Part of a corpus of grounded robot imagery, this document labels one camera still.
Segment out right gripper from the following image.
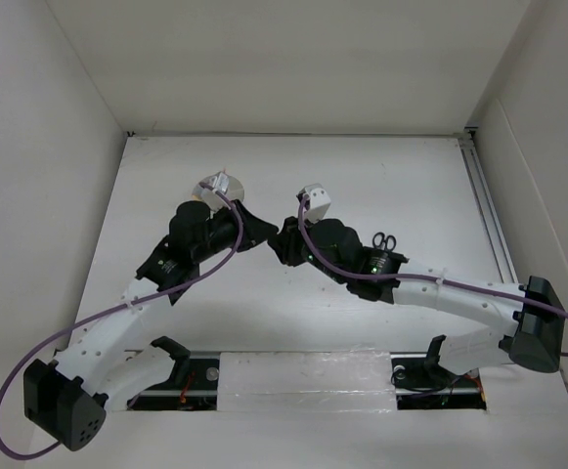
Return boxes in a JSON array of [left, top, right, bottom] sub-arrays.
[[268, 209, 348, 284]]

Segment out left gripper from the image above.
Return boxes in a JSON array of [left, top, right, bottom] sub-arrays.
[[193, 199, 277, 264]]

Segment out black handled scissors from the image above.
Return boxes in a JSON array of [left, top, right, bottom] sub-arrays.
[[372, 232, 397, 251]]

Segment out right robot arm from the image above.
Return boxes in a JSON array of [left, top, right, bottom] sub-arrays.
[[267, 217, 565, 392]]

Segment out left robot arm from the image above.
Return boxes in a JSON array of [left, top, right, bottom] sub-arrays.
[[23, 201, 278, 451]]

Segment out white round divided container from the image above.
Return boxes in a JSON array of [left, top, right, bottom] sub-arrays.
[[192, 171, 245, 212]]

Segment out white front panel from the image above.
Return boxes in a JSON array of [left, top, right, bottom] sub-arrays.
[[217, 350, 397, 413]]

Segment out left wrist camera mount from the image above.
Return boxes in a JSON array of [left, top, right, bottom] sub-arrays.
[[193, 172, 230, 211]]

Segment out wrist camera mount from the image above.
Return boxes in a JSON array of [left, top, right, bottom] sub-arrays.
[[193, 172, 230, 211], [297, 183, 331, 224]]

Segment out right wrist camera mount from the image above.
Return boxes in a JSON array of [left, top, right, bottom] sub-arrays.
[[297, 183, 331, 224]]

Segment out aluminium rail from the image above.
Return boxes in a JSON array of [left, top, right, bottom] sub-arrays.
[[458, 127, 515, 279]]

